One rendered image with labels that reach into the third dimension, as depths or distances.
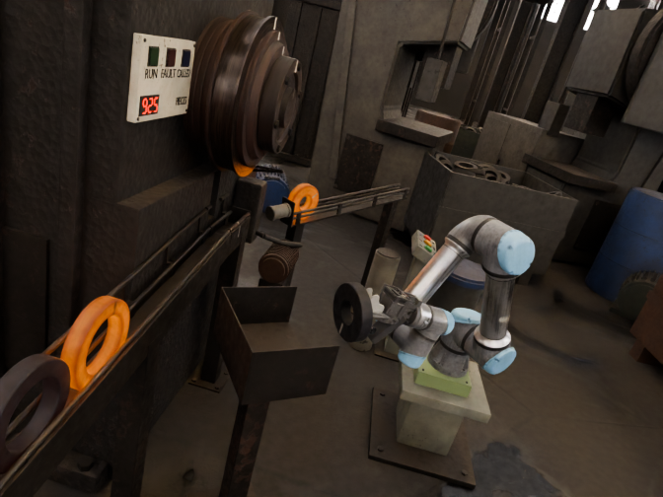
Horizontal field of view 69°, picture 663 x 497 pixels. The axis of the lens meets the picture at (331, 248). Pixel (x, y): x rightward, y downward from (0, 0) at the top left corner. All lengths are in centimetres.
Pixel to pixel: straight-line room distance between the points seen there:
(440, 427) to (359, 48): 311
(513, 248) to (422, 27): 289
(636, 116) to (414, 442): 330
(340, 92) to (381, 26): 59
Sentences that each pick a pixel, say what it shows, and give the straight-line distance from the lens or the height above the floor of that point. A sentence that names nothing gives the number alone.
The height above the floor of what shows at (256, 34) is 129.
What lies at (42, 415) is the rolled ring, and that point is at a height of 61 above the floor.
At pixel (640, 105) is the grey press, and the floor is 148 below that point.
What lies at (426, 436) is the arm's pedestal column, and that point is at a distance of 196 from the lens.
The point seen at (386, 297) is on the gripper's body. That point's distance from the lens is 130.
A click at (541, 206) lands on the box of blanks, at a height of 64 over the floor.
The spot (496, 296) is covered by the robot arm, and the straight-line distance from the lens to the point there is 154.
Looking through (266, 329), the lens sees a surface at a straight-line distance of 128.
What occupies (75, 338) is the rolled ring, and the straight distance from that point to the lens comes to 98.
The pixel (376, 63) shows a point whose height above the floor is 129.
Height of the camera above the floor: 131
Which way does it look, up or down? 22 degrees down
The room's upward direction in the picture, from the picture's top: 15 degrees clockwise
